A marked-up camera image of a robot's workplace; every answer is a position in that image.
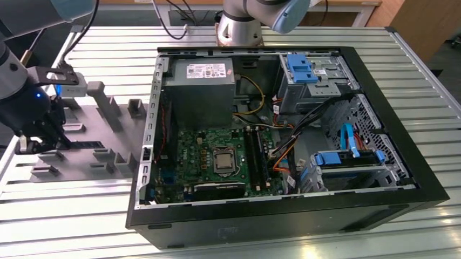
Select blue flat data wire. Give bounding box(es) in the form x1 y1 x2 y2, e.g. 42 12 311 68
339 123 360 159

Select grey parts rack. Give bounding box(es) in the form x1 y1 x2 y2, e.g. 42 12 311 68
30 81 149 184

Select orange wire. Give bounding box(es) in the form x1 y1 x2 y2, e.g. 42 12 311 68
271 142 298 173

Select black hanging cable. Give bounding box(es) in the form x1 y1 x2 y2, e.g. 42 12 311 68
152 0 197 40

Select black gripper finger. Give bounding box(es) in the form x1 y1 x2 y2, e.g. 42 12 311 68
34 95 72 151
14 134 61 155

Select black graphics card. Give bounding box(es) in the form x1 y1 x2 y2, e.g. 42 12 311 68
183 182 247 202

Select black RAM slot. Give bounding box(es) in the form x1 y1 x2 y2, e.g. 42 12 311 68
243 126 262 192

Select yellow wire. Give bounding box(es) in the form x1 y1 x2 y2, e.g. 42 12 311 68
232 75 266 117

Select black wire bundle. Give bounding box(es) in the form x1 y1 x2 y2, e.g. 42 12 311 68
287 96 355 141

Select metal optical drive cage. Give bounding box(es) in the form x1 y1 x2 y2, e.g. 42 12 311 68
276 53 360 115

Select grey power supply unit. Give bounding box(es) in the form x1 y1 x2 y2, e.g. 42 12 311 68
160 58 236 130

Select black camera cable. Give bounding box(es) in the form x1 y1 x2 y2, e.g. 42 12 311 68
59 0 100 70

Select blue drive latch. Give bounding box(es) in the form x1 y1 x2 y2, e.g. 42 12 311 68
287 53 319 84

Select silver CPU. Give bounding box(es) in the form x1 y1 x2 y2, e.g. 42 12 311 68
215 153 234 168

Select hard disk in blue carrier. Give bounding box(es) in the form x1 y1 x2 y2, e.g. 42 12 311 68
315 149 386 167

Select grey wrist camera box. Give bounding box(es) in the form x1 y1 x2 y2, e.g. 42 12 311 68
28 67 89 98

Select white framed wooden desk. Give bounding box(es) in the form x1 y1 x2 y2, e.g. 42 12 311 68
308 0 383 28

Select metal disk bay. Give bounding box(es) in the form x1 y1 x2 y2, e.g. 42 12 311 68
300 151 397 194

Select wooden cabinet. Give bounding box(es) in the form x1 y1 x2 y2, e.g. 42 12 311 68
366 0 461 63

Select blue RAM stick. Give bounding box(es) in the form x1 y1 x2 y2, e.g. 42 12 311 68
67 140 105 150

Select CPU socket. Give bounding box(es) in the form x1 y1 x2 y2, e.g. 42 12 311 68
209 145 242 178

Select black open PC case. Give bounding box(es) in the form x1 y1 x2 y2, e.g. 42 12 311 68
124 45 450 249

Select green motherboard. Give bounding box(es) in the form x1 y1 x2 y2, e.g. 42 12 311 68
152 125 288 203

